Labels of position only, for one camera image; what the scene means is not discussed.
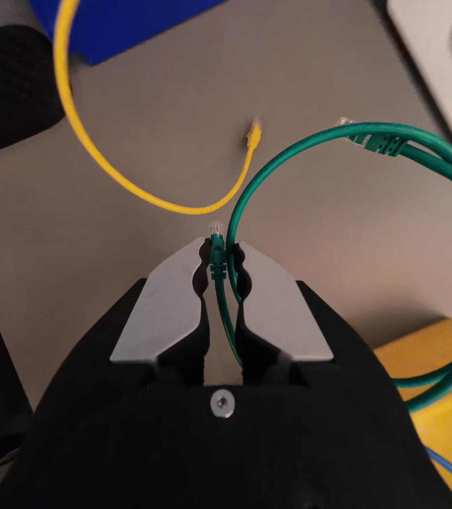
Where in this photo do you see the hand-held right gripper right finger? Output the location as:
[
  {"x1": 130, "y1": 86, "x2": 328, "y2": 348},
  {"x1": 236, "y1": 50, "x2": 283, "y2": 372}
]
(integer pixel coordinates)
[{"x1": 232, "y1": 240, "x2": 335, "y2": 362}]

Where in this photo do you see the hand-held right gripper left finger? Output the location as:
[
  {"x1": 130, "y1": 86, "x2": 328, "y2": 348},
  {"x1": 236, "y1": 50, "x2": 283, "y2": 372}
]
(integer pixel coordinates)
[{"x1": 109, "y1": 236, "x2": 211, "y2": 364}]

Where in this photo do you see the yellow ethernet cable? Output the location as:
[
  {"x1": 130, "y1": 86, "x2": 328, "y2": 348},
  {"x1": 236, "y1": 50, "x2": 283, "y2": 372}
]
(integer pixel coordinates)
[{"x1": 52, "y1": 0, "x2": 263, "y2": 216}]

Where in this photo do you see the green ethernet cable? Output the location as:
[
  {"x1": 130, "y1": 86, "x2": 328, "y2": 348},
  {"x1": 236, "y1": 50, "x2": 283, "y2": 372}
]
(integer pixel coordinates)
[{"x1": 207, "y1": 116, "x2": 452, "y2": 414}]

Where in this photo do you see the blue plastic bin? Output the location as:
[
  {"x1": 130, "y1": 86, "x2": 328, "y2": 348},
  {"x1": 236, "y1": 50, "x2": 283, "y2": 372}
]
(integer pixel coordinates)
[{"x1": 28, "y1": 0, "x2": 227, "y2": 67}]

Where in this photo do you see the yellow plastic bin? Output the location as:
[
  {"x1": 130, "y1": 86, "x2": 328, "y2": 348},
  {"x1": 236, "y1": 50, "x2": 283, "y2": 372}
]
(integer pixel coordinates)
[{"x1": 372, "y1": 317, "x2": 452, "y2": 509}]

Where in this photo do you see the white stand base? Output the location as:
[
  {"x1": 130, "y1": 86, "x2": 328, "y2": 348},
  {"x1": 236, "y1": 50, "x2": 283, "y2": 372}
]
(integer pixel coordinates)
[{"x1": 386, "y1": 0, "x2": 452, "y2": 150}]

